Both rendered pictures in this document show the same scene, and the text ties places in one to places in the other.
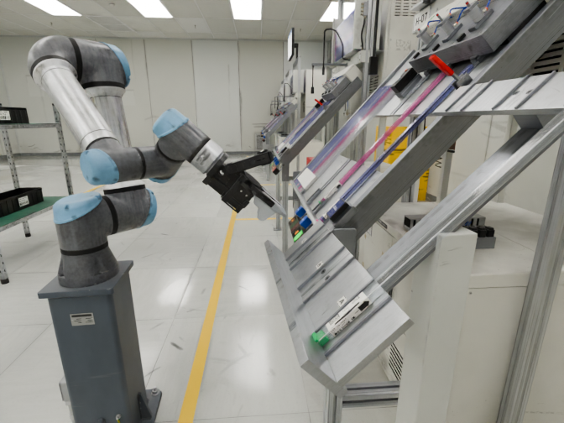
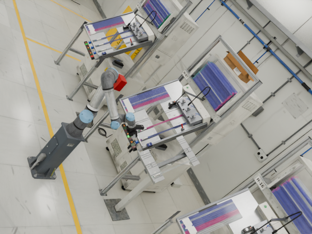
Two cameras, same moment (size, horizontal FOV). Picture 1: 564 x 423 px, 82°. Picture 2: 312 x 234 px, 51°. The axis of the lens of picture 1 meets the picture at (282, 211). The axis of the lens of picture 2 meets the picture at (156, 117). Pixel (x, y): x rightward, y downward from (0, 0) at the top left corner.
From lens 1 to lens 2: 2.65 m
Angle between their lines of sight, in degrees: 45
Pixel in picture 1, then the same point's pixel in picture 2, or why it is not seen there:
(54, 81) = (111, 96)
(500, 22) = (194, 122)
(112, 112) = not seen: hidden behind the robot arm
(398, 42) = (173, 36)
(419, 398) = (148, 182)
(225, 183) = (131, 129)
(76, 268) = (79, 133)
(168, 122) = (132, 119)
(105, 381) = (60, 159)
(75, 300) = (73, 140)
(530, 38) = (196, 128)
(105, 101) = not seen: hidden behind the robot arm
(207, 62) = not seen: outside the picture
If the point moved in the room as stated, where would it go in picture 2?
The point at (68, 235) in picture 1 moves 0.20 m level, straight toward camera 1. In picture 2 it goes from (83, 125) to (99, 142)
